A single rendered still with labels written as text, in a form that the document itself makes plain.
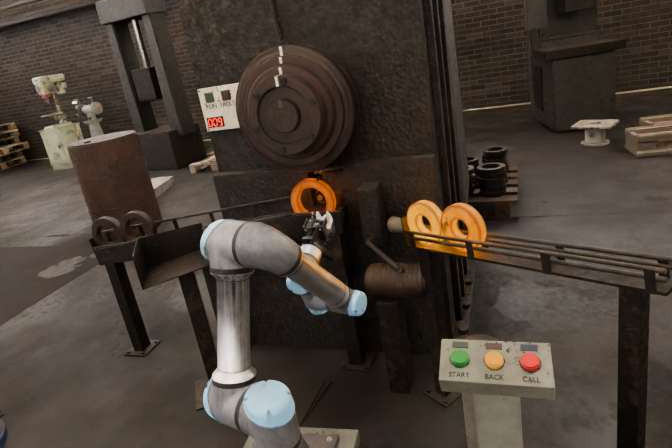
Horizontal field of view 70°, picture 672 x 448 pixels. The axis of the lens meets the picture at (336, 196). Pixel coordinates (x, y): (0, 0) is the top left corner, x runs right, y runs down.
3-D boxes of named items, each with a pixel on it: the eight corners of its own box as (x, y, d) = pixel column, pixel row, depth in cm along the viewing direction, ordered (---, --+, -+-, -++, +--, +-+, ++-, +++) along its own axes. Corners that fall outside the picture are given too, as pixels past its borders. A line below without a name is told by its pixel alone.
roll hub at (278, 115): (262, 154, 184) (246, 79, 175) (331, 147, 174) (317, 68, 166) (255, 158, 179) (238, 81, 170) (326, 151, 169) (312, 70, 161)
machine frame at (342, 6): (298, 273, 303) (234, -28, 251) (476, 273, 267) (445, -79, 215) (244, 344, 238) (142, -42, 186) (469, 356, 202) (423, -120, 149)
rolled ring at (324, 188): (329, 178, 184) (332, 176, 187) (286, 181, 191) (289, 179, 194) (337, 223, 190) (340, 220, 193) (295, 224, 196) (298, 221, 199)
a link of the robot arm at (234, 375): (237, 443, 119) (234, 222, 116) (199, 424, 128) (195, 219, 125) (272, 423, 128) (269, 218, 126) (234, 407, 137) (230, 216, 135)
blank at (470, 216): (442, 200, 156) (435, 204, 154) (482, 203, 143) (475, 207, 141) (451, 245, 159) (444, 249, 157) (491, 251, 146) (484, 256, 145)
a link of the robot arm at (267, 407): (279, 463, 113) (267, 416, 110) (240, 444, 121) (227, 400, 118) (310, 428, 122) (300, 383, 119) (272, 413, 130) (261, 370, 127)
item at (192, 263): (183, 385, 215) (136, 238, 194) (241, 366, 222) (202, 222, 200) (183, 416, 197) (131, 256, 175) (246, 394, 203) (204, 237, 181)
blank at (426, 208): (409, 198, 169) (402, 201, 167) (443, 200, 156) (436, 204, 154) (417, 239, 172) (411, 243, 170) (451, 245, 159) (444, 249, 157)
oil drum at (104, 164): (127, 219, 487) (100, 132, 460) (176, 216, 467) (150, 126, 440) (82, 244, 434) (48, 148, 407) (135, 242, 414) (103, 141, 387)
